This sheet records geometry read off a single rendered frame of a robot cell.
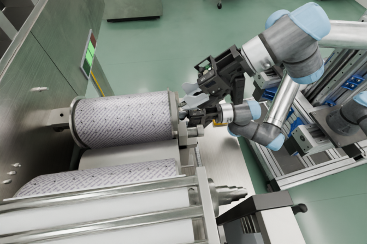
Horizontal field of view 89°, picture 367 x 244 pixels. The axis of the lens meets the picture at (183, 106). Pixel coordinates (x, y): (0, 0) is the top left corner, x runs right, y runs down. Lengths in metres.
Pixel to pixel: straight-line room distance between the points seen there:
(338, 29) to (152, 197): 0.62
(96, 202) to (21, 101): 0.32
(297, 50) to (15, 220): 0.52
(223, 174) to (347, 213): 1.45
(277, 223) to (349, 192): 1.96
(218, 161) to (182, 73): 1.72
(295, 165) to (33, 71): 1.73
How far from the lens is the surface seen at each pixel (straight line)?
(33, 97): 0.57
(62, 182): 0.37
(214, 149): 0.88
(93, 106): 0.53
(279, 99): 0.86
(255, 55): 0.43
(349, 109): 1.20
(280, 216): 0.29
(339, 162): 1.99
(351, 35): 0.71
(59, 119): 0.58
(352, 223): 2.15
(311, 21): 0.44
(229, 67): 0.43
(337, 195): 2.16
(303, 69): 0.50
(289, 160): 1.80
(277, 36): 0.43
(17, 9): 0.69
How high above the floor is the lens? 1.70
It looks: 55 degrees down
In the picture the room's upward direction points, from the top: straight up
